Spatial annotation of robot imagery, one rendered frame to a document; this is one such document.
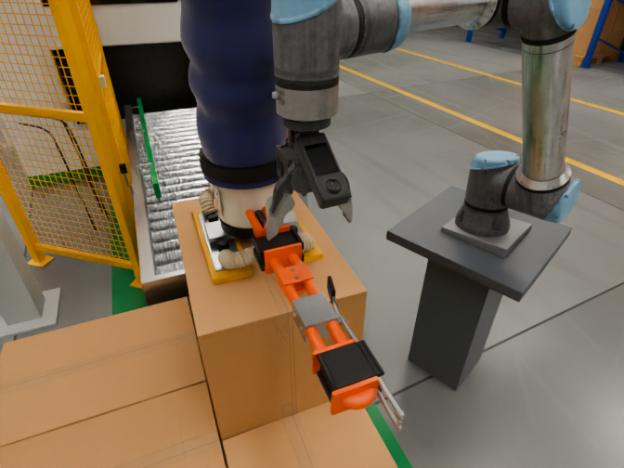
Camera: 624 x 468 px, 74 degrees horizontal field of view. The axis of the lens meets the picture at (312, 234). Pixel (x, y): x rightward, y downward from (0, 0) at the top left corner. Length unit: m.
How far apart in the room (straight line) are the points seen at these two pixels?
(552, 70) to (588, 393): 1.53
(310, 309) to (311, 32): 0.44
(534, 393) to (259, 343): 1.48
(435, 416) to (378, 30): 1.62
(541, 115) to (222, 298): 0.93
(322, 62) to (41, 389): 1.26
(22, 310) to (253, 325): 1.83
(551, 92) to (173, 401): 1.30
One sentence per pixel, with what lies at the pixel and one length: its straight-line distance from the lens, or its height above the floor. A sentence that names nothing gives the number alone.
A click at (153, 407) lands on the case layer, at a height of 0.54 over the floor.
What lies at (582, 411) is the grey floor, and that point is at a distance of 2.22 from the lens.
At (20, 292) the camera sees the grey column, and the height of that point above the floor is 0.21.
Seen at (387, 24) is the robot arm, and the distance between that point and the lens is 0.65.
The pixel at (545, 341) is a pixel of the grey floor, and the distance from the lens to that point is 2.43.
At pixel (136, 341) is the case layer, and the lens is 1.53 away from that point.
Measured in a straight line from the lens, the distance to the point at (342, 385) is 0.63.
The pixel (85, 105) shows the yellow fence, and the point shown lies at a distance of 2.14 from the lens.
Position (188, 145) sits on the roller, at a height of 0.53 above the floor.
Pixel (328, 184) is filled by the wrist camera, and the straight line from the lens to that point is 0.58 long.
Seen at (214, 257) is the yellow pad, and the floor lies 0.97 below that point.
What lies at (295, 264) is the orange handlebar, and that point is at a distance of 0.85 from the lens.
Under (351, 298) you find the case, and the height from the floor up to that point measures 0.93.
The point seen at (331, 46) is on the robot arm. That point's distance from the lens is 0.58.
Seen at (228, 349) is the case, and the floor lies 0.88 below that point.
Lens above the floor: 1.61
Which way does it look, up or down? 34 degrees down
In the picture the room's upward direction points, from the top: straight up
